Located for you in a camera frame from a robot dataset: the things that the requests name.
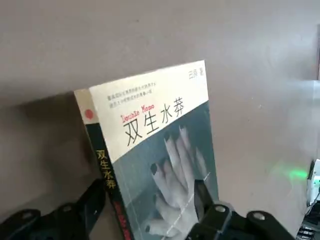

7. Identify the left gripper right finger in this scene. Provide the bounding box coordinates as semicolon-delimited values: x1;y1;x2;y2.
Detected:
184;178;305;240

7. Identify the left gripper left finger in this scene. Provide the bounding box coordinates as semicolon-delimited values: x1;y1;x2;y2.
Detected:
0;178;107;240

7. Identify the dark book with hand print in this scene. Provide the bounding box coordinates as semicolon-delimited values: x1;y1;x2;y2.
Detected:
73;59;221;240

